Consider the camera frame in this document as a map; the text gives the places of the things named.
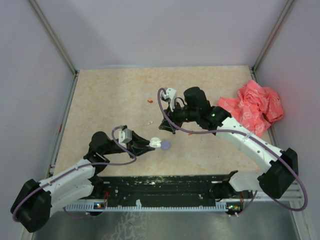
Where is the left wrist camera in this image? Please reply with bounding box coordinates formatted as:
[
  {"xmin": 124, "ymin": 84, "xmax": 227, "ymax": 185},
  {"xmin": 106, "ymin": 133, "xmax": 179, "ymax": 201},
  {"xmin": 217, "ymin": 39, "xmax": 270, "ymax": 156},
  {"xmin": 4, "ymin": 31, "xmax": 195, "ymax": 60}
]
[{"xmin": 118, "ymin": 125, "xmax": 133, "ymax": 148}]

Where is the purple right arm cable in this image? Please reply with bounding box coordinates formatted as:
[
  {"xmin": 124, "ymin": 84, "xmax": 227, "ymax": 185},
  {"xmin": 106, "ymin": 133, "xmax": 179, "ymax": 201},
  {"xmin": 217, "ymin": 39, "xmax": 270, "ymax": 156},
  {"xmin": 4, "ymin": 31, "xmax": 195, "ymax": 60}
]
[{"xmin": 157, "ymin": 87, "xmax": 309, "ymax": 213}]

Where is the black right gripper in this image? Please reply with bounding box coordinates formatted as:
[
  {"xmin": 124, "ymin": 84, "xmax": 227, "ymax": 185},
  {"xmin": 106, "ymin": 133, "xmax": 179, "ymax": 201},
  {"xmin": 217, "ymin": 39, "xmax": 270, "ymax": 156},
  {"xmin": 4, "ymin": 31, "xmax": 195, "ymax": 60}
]
[{"xmin": 159, "ymin": 100, "xmax": 200, "ymax": 132}]

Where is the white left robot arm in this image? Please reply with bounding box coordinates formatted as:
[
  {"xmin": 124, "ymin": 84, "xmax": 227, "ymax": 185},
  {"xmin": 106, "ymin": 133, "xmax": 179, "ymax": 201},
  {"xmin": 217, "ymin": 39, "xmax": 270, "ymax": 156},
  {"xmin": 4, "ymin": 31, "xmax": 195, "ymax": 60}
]
[{"xmin": 10, "ymin": 126, "xmax": 162, "ymax": 233}]

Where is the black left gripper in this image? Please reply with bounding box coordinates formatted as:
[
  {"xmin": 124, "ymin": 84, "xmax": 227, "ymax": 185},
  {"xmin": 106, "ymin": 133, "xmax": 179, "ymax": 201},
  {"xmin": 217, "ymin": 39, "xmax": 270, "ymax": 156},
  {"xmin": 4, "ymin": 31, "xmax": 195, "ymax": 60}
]
[{"xmin": 102, "ymin": 130, "xmax": 155, "ymax": 159}]

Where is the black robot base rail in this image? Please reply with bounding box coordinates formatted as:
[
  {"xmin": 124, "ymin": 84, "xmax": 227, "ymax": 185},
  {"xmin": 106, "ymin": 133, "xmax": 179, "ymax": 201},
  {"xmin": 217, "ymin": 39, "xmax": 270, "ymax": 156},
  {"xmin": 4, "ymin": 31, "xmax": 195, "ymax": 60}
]
[{"xmin": 65, "ymin": 174, "xmax": 253, "ymax": 216}]

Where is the white earbud charging case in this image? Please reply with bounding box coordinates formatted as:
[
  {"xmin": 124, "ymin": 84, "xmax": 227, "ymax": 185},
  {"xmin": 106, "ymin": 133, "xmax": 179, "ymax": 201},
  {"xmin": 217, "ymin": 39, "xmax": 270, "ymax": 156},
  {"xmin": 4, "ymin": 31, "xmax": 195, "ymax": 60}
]
[{"xmin": 149, "ymin": 137, "xmax": 162, "ymax": 148}]

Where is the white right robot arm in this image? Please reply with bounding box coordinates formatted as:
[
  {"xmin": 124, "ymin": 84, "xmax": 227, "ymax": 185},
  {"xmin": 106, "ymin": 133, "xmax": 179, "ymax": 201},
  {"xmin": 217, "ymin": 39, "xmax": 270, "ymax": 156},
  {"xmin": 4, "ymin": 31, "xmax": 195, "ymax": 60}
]
[{"xmin": 157, "ymin": 86, "xmax": 298, "ymax": 199}]

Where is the purple earbud charging case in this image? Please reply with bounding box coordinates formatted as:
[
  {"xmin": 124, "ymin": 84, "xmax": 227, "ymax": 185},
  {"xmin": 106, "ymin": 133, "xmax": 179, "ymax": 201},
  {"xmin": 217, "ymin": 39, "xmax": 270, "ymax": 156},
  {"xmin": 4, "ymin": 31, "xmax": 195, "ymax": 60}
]
[{"xmin": 160, "ymin": 140, "xmax": 171, "ymax": 150}]

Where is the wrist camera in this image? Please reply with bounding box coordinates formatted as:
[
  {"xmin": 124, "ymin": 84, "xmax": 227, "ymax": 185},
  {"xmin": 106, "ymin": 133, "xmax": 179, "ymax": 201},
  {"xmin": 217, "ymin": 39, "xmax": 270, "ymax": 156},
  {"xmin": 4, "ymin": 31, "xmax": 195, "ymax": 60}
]
[
  {"xmin": 160, "ymin": 88, "xmax": 177, "ymax": 112},
  {"xmin": 118, "ymin": 125, "xmax": 133, "ymax": 148}
]

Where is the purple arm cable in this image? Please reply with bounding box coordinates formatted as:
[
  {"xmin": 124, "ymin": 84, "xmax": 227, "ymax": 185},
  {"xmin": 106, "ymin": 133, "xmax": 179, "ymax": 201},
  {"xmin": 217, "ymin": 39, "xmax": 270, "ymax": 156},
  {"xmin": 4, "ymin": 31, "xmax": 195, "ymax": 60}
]
[
  {"xmin": 11, "ymin": 126, "xmax": 138, "ymax": 223},
  {"xmin": 157, "ymin": 87, "xmax": 309, "ymax": 213}
]

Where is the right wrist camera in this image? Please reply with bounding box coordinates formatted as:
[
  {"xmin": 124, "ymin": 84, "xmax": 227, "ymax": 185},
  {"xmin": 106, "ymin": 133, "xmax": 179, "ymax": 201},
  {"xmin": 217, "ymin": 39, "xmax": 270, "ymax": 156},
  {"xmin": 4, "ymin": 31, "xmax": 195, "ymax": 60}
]
[{"xmin": 160, "ymin": 88, "xmax": 177, "ymax": 112}]

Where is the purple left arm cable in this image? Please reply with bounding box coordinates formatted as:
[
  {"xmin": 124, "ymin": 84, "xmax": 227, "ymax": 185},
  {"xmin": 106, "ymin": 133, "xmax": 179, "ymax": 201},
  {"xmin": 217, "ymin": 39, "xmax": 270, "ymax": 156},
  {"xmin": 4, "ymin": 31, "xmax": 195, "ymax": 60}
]
[{"xmin": 11, "ymin": 126, "xmax": 138, "ymax": 223}]

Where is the pink crumpled plastic bag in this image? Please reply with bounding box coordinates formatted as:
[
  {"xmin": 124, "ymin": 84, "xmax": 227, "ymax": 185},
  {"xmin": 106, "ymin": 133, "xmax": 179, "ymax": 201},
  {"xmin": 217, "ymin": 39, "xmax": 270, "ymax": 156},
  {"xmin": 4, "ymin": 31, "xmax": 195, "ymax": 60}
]
[{"xmin": 217, "ymin": 80, "xmax": 284, "ymax": 137}]

